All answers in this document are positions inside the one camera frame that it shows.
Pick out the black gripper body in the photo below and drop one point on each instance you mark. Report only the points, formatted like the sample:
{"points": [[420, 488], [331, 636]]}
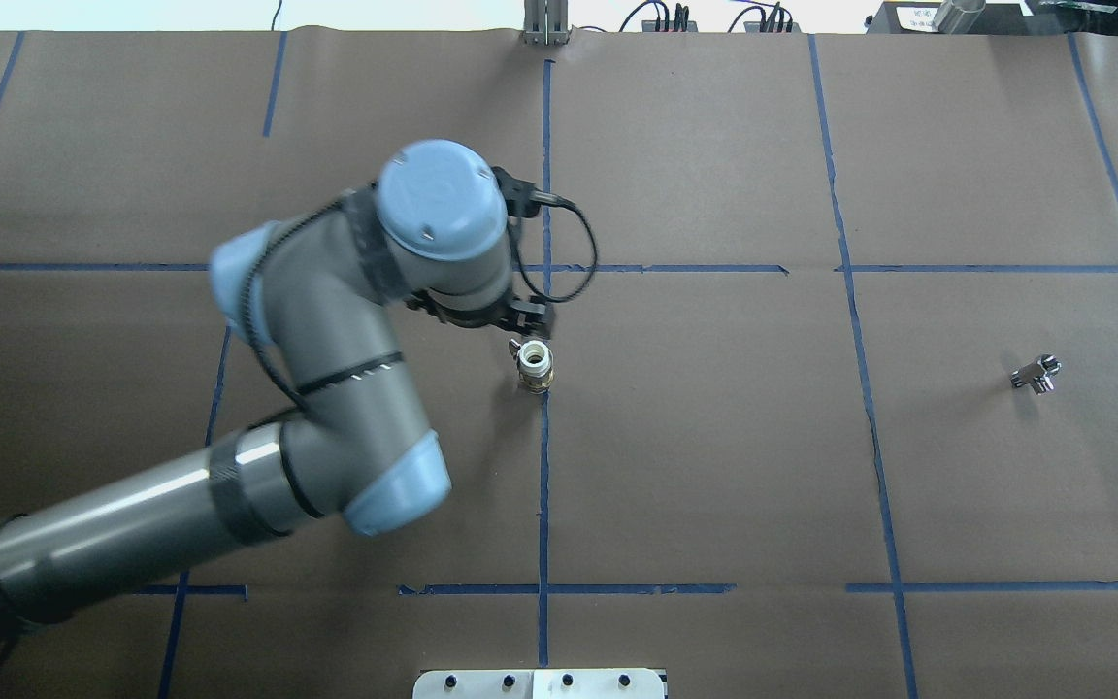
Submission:
{"points": [[527, 313]]}

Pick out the white PPR pipe brass fitting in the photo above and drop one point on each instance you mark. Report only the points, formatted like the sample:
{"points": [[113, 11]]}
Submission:
{"points": [[534, 363]]}

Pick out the chrome tee valve fitting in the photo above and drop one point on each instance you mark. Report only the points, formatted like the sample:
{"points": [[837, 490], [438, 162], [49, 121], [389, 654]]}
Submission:
{"points": [[1037, 375]]}

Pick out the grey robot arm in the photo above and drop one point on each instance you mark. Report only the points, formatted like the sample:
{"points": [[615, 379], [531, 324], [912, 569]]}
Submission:
{"points": [[438, 231]]}

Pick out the dark equipment box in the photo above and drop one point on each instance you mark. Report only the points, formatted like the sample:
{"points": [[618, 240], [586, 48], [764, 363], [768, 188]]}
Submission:
{"points": [[984, 18]]}

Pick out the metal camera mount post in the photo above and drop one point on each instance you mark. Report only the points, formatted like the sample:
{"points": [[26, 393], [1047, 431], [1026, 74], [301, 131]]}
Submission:
{"points": [[546, 23]]}

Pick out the black cable plugs left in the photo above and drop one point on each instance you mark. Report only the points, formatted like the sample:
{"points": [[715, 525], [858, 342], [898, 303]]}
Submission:
{"points": [[659, 17]]}

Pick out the black cable plugs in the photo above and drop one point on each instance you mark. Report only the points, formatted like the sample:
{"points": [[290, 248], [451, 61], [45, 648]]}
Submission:
{"points": [[659, 17], [764, 17]]}

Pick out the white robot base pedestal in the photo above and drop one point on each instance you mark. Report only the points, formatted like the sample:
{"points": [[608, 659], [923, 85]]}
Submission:
{"points": [[614, 682]]}

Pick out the black cable plugs right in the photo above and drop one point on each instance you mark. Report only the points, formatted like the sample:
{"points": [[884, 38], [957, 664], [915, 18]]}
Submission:
{"points": [[764, 17]]}

